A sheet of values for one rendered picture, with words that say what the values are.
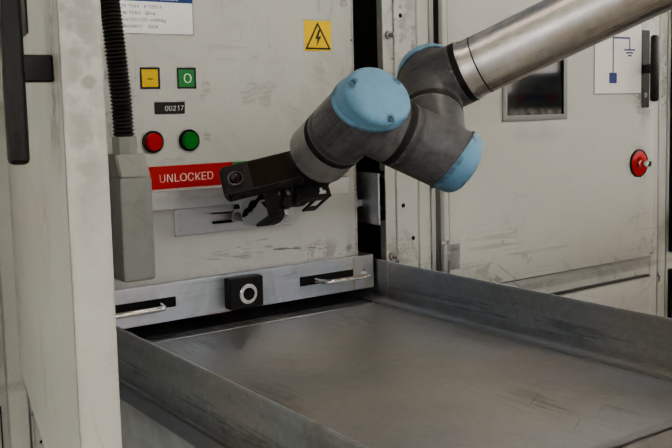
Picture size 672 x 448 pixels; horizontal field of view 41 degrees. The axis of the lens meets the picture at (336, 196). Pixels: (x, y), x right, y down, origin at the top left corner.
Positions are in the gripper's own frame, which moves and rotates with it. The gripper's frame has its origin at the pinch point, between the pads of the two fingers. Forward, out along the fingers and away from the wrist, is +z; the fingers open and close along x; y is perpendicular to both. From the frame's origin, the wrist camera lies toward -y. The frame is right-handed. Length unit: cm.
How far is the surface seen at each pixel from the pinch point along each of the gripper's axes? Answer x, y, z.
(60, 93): -14, -48, -60
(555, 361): -37, 22, -29
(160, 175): 8.7, -11.1, 1.2
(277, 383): -28.8, -11.6, -15.3
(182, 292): -7.6, -8.7, 9.3
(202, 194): 4.1, -6.1, -0.8
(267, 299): -10.4, 6.4, 10.8
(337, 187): 3.5, 18.9, -0.6
